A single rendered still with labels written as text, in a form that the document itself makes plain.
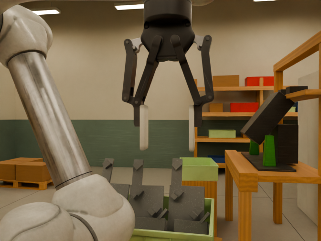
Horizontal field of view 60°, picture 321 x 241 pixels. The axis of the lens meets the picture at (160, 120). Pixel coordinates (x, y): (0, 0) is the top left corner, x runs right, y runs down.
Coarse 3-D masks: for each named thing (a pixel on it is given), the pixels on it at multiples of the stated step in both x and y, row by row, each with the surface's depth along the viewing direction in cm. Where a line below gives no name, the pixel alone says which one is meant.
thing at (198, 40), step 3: (195, 36) 42; (198, 36) 42; (201, 36) 42; (195, 39) 42; (198, 39) 42; (201, 39) 42; (195, 42) 42; (198, 42) 42; (201, 42) 42; (198, 45) 42; (201, 45) 41; (198, 48) 42; (201, 48) 42
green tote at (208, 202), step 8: (128, 200) 135; (168, 200) 131; (208, 200) 127; (168, 208) 131; (208, 208) 128; (136, 232) 92; (144, 232) 92; (152, 232) 91; (160, 232) 91; (168, 232) 90; (176, 232) 90; (136, 240) 93; (144, 240) 92; (152, 240) 92; (160, 240) 91; (168, 240) 91; (176, 240) 90; (184, 240) 90; (192, 240) 89; (200, 240) 88; (208, 240) 88
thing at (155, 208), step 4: (140, 188) 120; (132, 192) 116; (136, 192) 120; (140, 192) 120; (132, 196) 116; (136, 196) 117; (156, 204) 117; (152, 208) 117; (156, 208) 116; (160, 208) 117; (148, 212) 113; (152, 212) 112; (156, 212) 116; (152, 216) 113
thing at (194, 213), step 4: (176, 192) 117; (180, 192) 117; (172, 196) 113; (176, 196) 113; (180, 196) 117; (176, 200) 117; (196, 208) 113; (200, 208) 113; (192, 212) 110; (196, 212) 113; (200, 212) 113; (192, 216) 109; (196, 216) 109
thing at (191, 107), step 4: (192, 108) 41; (192, 112) 41; (192, 116) 41; (192, 120) 41; (192, 124) 41; (192, 128) 41; (192, 132) 41; (192, 136) 41; (192, 140) 41; (192, 144) 41; (192, 148) 41
